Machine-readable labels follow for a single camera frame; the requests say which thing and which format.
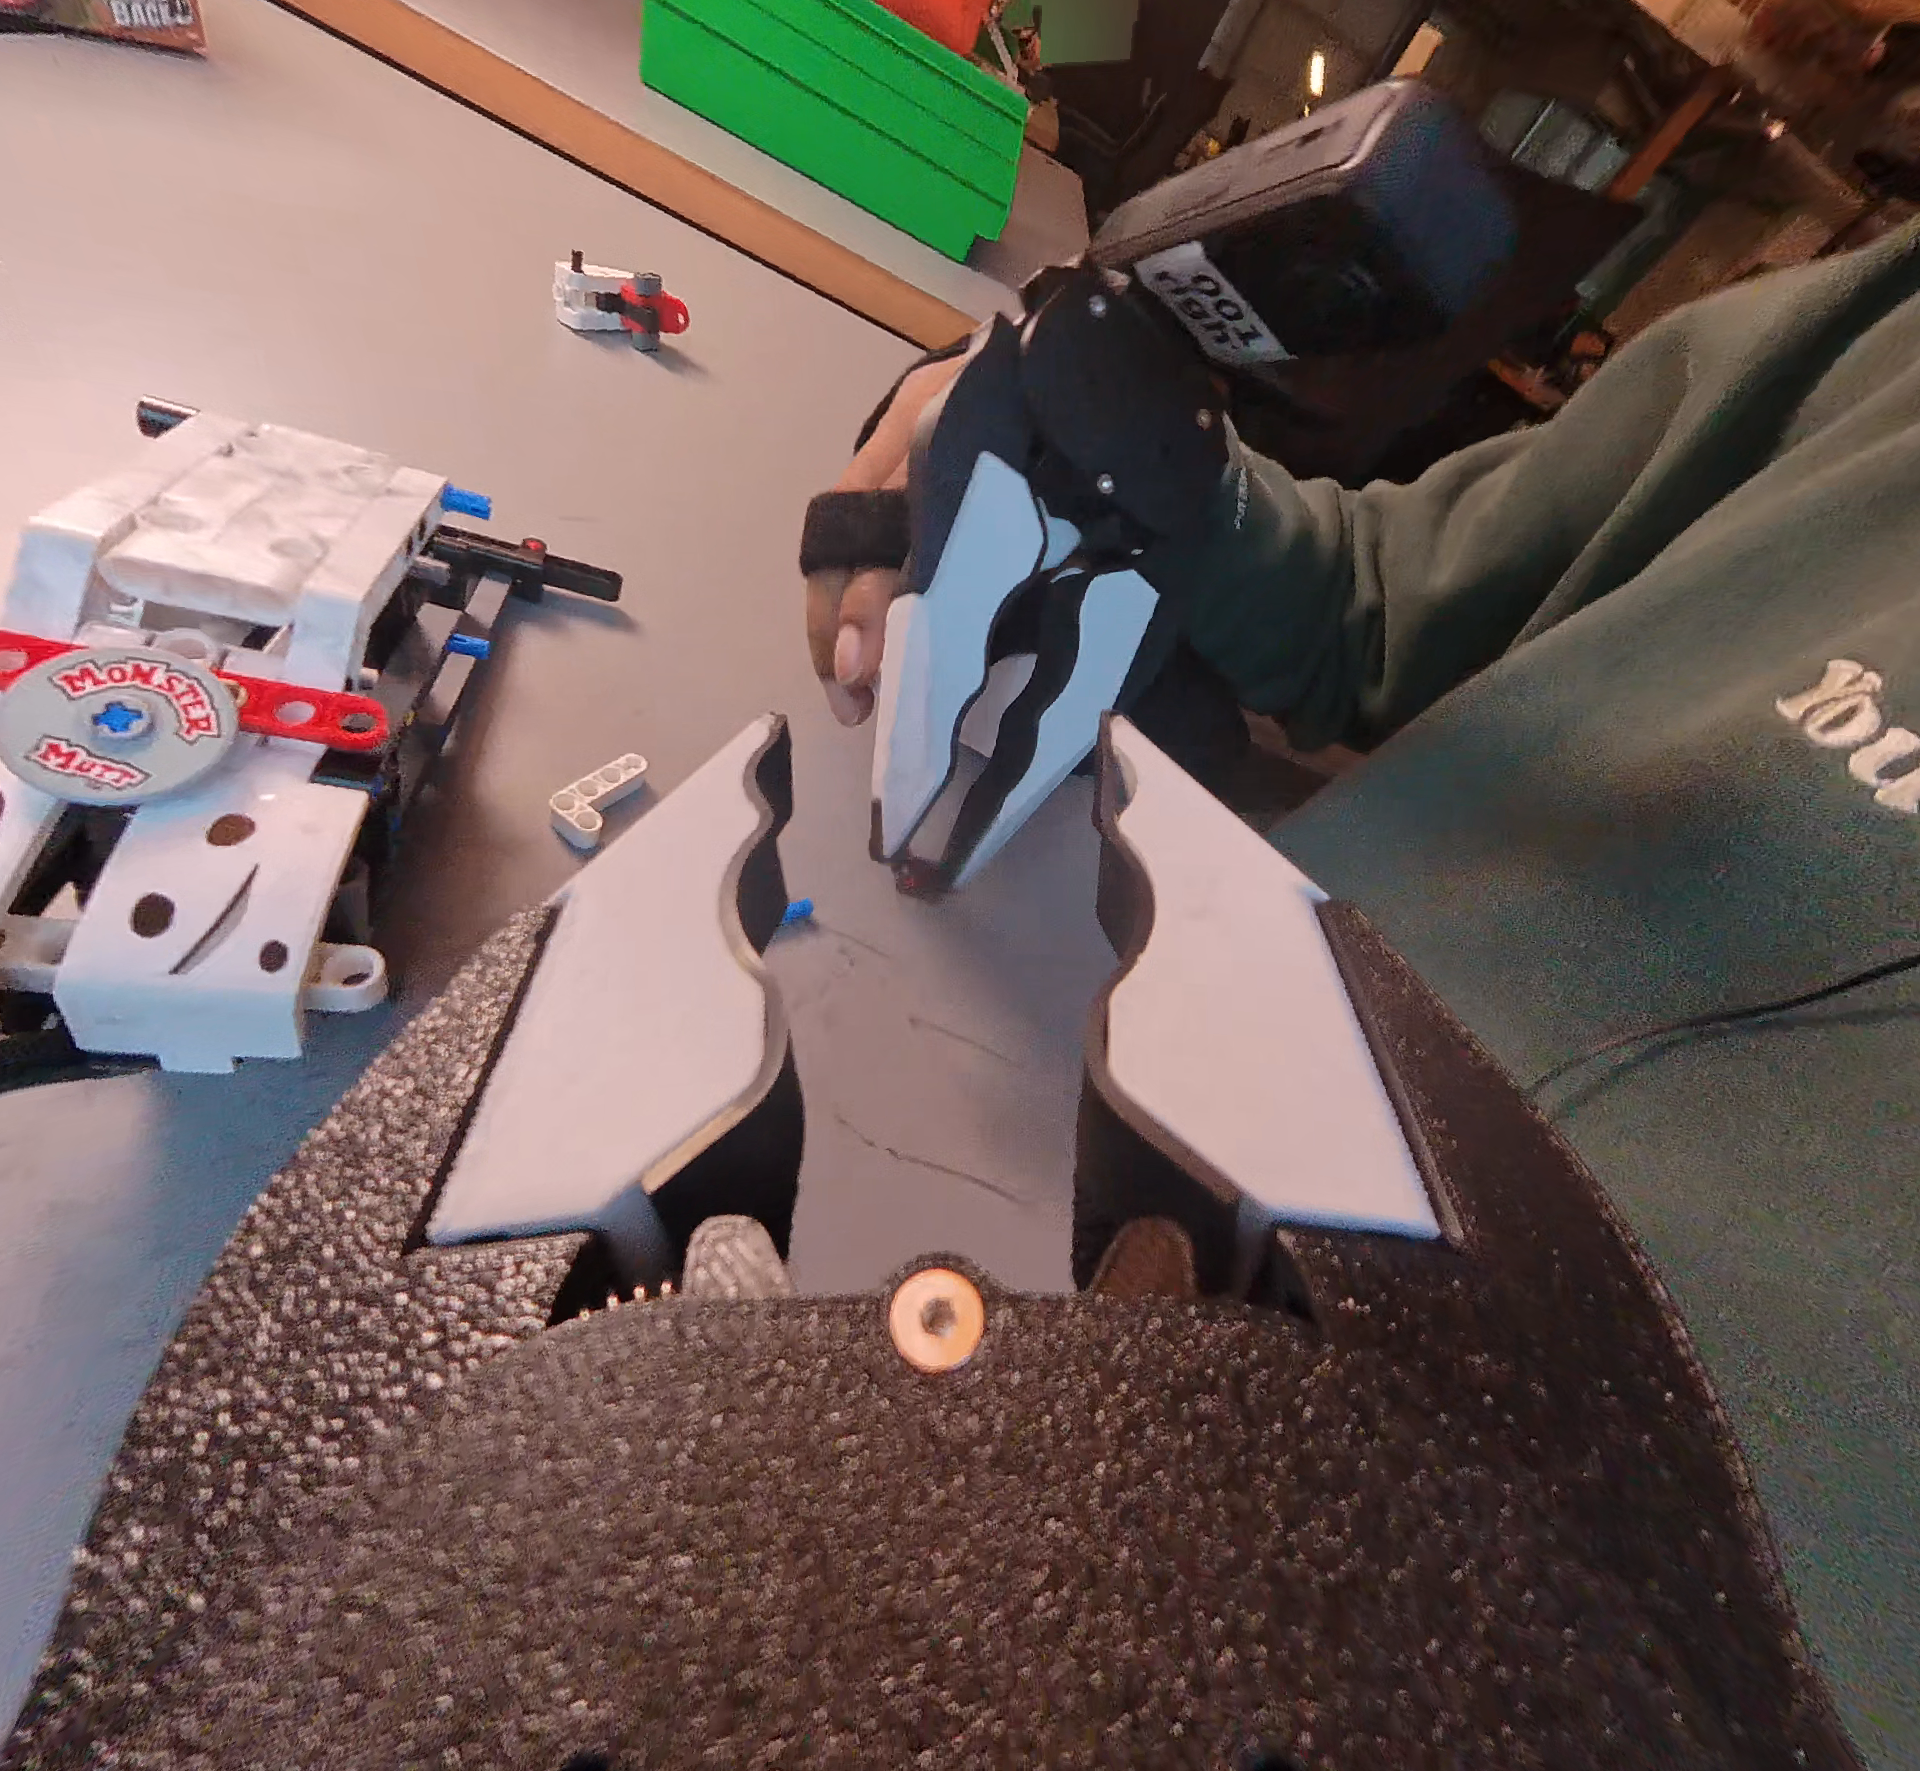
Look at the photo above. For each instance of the white toy truck model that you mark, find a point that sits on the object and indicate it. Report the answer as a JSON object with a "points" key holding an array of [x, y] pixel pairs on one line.
{"points": [[225, 542]]}

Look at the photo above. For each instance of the white angled brick beam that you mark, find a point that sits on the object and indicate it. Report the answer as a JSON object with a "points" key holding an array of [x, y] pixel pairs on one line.
{"points": [[577, 818]]}

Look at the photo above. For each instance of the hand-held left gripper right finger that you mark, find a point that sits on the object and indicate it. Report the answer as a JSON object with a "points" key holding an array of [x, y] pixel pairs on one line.
{"points": [[1259, 1051]]}

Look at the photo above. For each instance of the green plastic object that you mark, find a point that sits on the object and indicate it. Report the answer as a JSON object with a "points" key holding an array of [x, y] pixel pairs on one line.
{"points": [[810, 75]]}

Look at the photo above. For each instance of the person's right hand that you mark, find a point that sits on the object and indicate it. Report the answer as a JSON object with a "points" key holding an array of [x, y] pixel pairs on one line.
{"points": [[847, 645]]}

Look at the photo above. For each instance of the white and red brick subassembly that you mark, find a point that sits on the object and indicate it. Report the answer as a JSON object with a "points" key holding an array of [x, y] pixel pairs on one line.
{"points": [[592, 299]]}

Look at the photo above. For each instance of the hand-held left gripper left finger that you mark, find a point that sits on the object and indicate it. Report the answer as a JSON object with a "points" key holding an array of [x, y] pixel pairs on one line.
{"points": [[631, 1036]]}

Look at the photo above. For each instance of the grey desk with wooden edge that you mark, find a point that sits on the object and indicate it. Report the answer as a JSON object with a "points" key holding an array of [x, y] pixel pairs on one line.
{"points": [[495, 17]]}

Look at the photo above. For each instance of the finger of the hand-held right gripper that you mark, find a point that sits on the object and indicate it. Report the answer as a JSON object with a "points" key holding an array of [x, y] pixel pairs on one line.
{"points": [[937, 630], [1111, 661]]}

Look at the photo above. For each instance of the person's right forearm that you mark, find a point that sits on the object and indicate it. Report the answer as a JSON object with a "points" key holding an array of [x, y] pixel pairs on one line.
{"points": [[1349, 587]]}

